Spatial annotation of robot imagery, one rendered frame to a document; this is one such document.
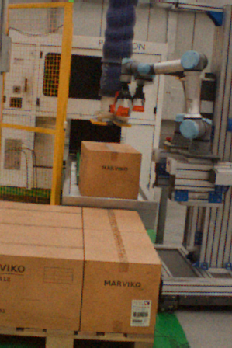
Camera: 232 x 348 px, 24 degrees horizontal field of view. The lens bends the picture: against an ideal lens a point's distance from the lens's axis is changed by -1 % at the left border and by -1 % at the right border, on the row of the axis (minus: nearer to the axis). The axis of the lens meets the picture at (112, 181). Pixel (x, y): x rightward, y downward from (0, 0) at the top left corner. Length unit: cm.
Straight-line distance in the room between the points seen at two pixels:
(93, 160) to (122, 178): 25
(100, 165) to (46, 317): 147
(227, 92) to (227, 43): 32
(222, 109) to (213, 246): 95
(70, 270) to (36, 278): 18
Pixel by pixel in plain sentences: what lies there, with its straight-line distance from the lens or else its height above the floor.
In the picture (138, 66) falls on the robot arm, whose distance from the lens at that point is 358.
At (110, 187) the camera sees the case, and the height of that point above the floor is 68.
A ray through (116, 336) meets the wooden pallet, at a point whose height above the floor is 12.
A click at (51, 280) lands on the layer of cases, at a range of 282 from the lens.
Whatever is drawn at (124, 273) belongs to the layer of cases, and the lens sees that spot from 281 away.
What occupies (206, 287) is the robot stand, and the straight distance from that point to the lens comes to 360.
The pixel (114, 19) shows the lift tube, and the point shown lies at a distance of 417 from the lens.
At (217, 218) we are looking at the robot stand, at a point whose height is 59.
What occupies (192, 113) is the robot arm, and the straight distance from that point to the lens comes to 336.
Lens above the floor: 142
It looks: 10 degrees down
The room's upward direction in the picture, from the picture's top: 5 degrees clockwise
